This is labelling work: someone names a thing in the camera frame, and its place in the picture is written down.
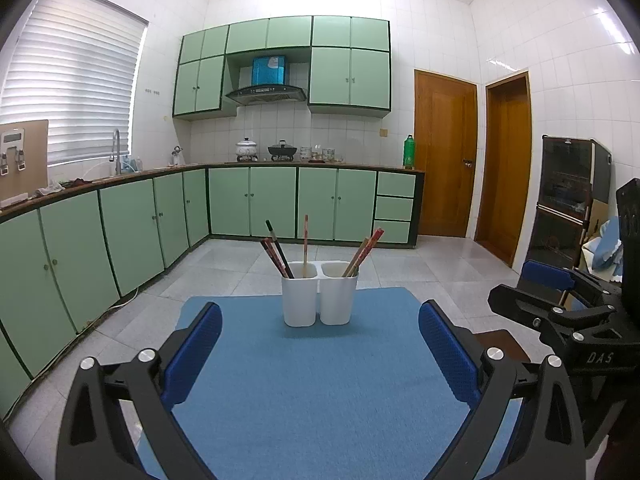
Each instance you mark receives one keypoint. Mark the blue mat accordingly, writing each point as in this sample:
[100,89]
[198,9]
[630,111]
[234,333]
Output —
[320,390]

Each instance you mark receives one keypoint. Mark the black glass-door cabinet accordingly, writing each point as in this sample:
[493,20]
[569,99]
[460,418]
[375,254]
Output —
[565,195]

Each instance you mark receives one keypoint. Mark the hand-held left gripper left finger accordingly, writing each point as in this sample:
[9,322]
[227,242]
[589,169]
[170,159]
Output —
[195,355]

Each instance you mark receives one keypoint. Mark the dark red cloth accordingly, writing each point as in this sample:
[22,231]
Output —
[77,182]

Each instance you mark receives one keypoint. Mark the red patterned chopstick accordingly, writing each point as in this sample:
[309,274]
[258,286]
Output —
[367,251]

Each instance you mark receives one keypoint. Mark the white cooking pot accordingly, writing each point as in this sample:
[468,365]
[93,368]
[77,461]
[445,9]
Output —
[247,149]

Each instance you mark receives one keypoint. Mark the white window blinds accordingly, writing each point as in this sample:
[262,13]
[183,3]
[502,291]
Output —
[70,75]

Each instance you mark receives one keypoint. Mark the dark red chopstick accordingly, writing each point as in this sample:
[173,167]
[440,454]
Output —
[276,255]
[270,256]

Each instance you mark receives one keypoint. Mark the chrome faucet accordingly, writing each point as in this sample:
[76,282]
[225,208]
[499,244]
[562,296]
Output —
[116,145]

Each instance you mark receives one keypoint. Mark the light red chopstick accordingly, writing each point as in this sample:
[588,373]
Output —
[305,240]

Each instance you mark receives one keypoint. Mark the black range hood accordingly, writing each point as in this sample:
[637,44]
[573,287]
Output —
[265,94]

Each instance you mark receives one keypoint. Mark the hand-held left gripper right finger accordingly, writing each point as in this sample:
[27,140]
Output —
[445,350]

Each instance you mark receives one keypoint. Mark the green drawer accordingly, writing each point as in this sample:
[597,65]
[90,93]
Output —
[392,231]
[394,208]
[396,184]

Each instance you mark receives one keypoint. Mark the metal kettle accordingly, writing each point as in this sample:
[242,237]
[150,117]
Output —
[177,156]

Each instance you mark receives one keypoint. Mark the teal bottle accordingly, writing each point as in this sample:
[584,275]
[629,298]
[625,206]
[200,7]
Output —
[131,163]

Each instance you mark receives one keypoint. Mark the black wok with lid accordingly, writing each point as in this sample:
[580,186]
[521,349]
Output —
[283,150]

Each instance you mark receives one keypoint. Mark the tan and red chopstick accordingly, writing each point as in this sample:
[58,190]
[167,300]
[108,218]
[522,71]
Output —
[356,257]

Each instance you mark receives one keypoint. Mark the green base cabinet row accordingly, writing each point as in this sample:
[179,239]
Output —
[100,240]
[300,205]

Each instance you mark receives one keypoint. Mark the black chopstick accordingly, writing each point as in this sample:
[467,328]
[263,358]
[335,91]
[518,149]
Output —
[280,250]

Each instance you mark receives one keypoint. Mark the green bottle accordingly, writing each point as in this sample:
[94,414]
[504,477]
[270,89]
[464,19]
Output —
[409,152]

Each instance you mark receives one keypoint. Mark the glass jar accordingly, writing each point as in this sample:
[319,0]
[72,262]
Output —
[305,153]
[328,153]

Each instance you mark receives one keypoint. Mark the white cloth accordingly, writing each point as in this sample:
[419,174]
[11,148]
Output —
[50,189]

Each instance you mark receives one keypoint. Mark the wooden door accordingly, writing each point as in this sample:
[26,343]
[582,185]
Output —
[445,160]
[502,175]

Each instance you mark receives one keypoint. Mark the blue cloth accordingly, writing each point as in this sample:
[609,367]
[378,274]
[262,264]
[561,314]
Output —
[607,245]

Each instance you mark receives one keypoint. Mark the white two-compartment utensil holder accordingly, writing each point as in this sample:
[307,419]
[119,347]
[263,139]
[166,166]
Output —
[320,300]

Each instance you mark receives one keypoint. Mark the green wall cabinet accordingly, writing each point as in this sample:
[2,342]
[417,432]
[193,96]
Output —
[200,80]
[350,70]

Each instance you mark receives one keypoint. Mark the cardboard board with gripper print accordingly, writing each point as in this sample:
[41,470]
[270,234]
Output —
[32,160]

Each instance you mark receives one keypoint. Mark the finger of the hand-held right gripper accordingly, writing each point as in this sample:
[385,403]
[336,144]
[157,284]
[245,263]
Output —
[547,276]
[550,317]

